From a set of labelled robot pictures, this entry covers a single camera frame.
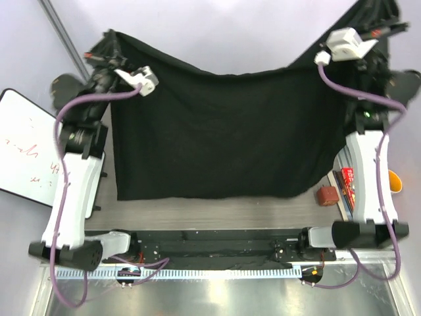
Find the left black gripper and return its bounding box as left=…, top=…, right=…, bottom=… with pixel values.
left=84, top=30, right=137, bottom=121

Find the black floral t-shirt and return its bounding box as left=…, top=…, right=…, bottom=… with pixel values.
left=88, top=0, right=401, bottom=201

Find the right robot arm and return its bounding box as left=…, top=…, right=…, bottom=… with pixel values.
left=297, top=23, right=420, bottom=260

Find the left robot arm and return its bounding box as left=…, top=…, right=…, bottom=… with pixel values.
left=28, top=48, right=140, bottom=271

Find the red book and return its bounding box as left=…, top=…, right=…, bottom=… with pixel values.
left=341, top=167, right=355, bottom=211

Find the dark blue book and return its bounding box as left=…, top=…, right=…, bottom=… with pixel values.
left=327, top=170, right=352, bottom=221

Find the whiteboard with red writing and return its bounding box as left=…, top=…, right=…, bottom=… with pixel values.
left=1, top=88, right=61, bottom=207

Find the floral mug yellow inside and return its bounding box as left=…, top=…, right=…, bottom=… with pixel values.
left=389, top=170, right=403, bottom=194

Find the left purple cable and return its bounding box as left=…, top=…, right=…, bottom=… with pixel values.
left=49, top=84, right=170, bottom=309

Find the purple cable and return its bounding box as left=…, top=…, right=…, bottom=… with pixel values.
left=49, top=84, right=170, bottom=309
left=310, top=62, right=409, bottom=289

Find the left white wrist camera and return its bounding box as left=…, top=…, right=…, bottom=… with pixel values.
left=114, top=66, right=159, bottom=97

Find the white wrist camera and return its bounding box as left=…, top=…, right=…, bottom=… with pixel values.
left=114, top=66, right=159, bottom=97
left=314, top=28, right=378, bottom=66

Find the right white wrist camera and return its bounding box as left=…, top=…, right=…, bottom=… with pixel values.
left=314, top=28, right=378, bottom=66

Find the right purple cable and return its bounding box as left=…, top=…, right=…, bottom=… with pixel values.
left=310, top=62, right=409, bottom=289

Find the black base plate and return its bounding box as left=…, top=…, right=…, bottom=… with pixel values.
left=98, top=228, right=338, bottom=271

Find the aluminium rail frame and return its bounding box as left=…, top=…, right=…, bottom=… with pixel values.
left=30, top=250, right=420, bottom=315

